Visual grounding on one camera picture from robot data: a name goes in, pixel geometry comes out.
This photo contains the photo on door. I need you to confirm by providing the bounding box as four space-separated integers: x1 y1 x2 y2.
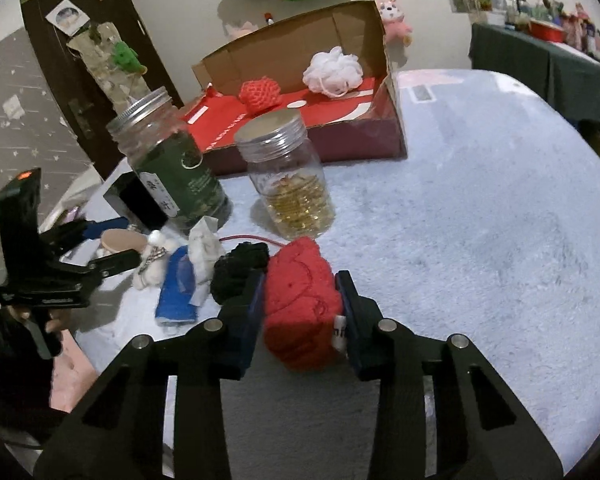
46 0 91 37

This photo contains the red mesh pouf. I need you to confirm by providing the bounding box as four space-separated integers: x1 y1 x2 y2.
238 78 282 115

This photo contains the green plush toy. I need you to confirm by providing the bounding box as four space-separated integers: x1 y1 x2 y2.
112 41 146 77

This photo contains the clear hanging organizer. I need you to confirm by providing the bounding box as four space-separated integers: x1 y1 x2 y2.
67 20 153 116

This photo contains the white bath pouf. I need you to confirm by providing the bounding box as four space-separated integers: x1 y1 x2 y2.
302 46 363 97

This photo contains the glass jar of golden capsules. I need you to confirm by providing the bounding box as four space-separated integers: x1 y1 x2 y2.
233 111 337 241

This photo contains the black printed box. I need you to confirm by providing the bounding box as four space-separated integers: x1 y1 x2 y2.
116 172 168 231

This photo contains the blue cloth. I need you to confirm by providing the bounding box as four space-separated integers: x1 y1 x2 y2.
155 246 202 323

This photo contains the pink plush doll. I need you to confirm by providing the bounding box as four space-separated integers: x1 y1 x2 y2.
375 0 415 47

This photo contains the cluttered table with dark cloth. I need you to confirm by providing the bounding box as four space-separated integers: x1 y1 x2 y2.
500 0 600 68

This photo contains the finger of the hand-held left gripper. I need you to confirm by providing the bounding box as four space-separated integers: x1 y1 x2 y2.
59 249 142 287
40 216 130 256

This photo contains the red knitted cloth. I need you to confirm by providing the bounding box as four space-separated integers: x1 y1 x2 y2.
262 237 345 372

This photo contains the glass jar of green leaves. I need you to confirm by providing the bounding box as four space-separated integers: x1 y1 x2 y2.
105 86 232 235

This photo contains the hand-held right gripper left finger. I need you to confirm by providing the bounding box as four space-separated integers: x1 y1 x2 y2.
32 270 267 480

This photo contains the white bone-shaped figurine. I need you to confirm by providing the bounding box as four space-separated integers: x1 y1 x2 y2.
187 216 226 306

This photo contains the pale pink plush toy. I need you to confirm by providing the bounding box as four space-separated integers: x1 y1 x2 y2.
224 19 259 40

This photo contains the cardboard box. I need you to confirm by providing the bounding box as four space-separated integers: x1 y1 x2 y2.
180 0 409 177

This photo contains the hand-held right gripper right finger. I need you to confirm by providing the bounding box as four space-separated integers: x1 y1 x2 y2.
334 270 566 480

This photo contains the white fluffy hair accessory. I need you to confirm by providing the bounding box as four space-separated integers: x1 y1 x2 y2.
132 230 178 291

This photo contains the person's left hand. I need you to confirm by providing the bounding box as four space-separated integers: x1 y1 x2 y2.
7 305 70 336

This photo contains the red paper bag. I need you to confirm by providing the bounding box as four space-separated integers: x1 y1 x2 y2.
180 76 388 153

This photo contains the black knitted cloth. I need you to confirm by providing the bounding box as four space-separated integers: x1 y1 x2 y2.
210 241 271 306

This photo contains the white paper note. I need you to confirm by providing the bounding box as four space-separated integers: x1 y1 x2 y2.
4 94 27 121

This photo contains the red bowl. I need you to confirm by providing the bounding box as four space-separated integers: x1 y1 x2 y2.
529 19 566 44

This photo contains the person's left forearm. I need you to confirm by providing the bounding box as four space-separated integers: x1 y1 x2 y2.
0 310 73 448

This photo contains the table with green cloth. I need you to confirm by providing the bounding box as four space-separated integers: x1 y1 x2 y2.
469 22 600 128

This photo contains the red string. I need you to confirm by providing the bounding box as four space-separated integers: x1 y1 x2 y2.
219 232 287 247

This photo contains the dark brown door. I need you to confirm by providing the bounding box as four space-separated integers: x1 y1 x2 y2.
19 0 185 181

